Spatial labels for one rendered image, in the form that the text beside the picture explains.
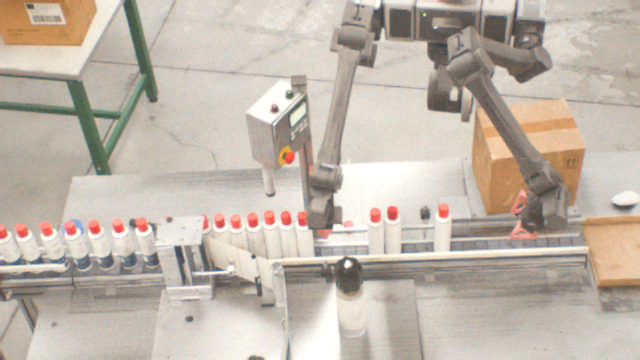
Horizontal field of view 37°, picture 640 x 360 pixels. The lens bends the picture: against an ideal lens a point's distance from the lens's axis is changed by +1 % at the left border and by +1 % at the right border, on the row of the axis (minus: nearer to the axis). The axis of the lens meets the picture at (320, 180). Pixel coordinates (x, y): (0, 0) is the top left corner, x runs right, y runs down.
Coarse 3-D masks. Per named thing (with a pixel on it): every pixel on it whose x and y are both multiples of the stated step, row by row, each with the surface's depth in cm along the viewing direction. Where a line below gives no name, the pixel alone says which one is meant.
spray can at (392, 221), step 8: (392, 208) 294; (392, 216) 294; (400, 216) 297; (384, 224) 298; (392, 224) 295; (400, 224) 297; (384, 232) 302; (392, 232) 298; (400, 232) 300; (392, 240) 301; (400, 240) 303; (392, 248) 303; (400, 248) 306
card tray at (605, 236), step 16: (592, 224) 317; (608, 224) 317; (624, 224) 317; (592, 240) 313; (608, 240) 312; (624, 240) 312; (592, 256) 308; (608, 256) 308; (624, 256) 307; (608, 272) 303; (624, 272) 303
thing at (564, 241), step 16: (480, 240) 310; (496, 240) 309; (512, 240) 309; (528, 240) 308; (544, 240) 308; (560, 240) 308; (576, 240) 307; (320, 256) 310; (496, 256) 305; (512, 256) 304; (528, 256) 304; (544, 256) 304; (560, 256) 303; (576, 256) 303; (80, 272) 311; (96, 272) 310; (112, 272) 310; (128, 272) 309; (144, 272) 309; (160, 272) 309
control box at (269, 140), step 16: (272, 96) 274; (304, 96) 275; (256, 112) 270; (288, 112) 271; (256, 128) 272; (272, 128) 268; (288, 128) 275; (256, 144) 277; (272, 144) 272; (288, 144) 278; (256, 160) 283; (272, 160) 278
